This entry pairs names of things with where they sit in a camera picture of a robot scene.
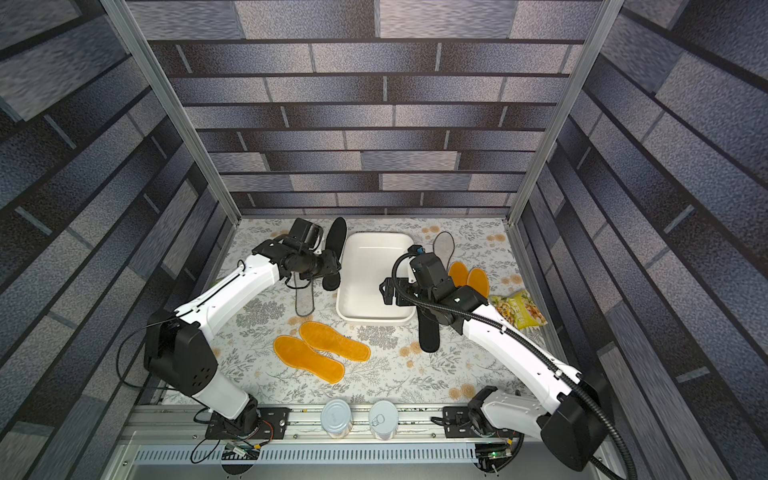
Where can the orange fuzzy insole right inner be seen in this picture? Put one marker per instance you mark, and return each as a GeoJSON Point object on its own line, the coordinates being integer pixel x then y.
{"type": "Point", "coordinates": [459, 274]}

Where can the white plastic storage box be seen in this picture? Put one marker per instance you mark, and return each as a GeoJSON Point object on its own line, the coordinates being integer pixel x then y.
{"type": "Point", "coordinates": [366, 262]}

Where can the black foam insole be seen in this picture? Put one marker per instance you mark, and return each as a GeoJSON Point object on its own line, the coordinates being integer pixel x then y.
{"type": "Point", "coordinates": [334, 246]}
{"type": "Point", "coordinates": [428, 332]}

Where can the silver tin can left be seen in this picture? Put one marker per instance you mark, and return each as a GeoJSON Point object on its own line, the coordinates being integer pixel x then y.
{"type": "Point", "coordinates": [336, 418]}

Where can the orange fuzzy insole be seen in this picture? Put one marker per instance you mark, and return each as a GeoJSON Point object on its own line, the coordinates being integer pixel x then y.
{"type": "Point", "coordinates": [324, 338]}
{"type": "Point", "coordinates": [459, 274]}
{"type": "Point", "coordinates": [479, 281]}
{"type": "Point", "coordinates": [297, 354]}

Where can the orange fuzzy insole front upper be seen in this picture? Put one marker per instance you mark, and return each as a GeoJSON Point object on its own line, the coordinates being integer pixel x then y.
{"type": "Point", "coordinates": [324, 338]}

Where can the silver tin can right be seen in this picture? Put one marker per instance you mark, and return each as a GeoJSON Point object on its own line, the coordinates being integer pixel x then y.
{"type": "Point", "coordinates": [383, 420]}

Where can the silver tin can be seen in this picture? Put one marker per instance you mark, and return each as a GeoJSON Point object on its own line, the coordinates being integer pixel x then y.
{"type": "Point", "coordinates": [336, 418]}
{"type": "Point", "coordinates": [383, 420]}

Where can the orange fuzzy insole right outer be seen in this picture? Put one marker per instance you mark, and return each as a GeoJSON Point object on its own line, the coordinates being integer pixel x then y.
{"type": "Point", "coordinates": [479, 281]}

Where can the orange fuzzy insole front lower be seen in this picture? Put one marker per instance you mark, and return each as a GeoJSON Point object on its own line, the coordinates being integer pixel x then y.
{"type": "Point", "coordinates": [297, 354]}

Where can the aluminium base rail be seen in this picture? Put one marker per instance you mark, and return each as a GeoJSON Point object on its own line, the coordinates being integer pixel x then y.
{"type": "Point", "coordinates": [430, 441]}

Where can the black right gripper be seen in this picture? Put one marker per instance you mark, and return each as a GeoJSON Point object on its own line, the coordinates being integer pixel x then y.
{"type": "Point", "coordinates": [424, 297]}

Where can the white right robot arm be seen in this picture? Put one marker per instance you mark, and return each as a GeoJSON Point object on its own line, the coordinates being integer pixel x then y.
{"type": "Point", "coordinates": [565, 411]}

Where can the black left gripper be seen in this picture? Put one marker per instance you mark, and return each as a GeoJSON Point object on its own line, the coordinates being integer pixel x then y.
{"type": "Point", "coordinates": [332, 265]}

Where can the yellow-green snack bag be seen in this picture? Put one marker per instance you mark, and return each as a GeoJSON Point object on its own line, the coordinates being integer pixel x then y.
{"type": "Point", "coordinates": [519, 310]}

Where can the grey felt insole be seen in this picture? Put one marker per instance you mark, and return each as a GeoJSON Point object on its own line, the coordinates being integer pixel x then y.
{"type": "Point", "coordinates": [304, 296]}
{"type": "Point", "coordinates": [443, 246]}

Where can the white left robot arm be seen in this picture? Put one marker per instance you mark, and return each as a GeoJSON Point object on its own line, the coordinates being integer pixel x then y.
{"type": "Point", "coordinates": [178, 347]}

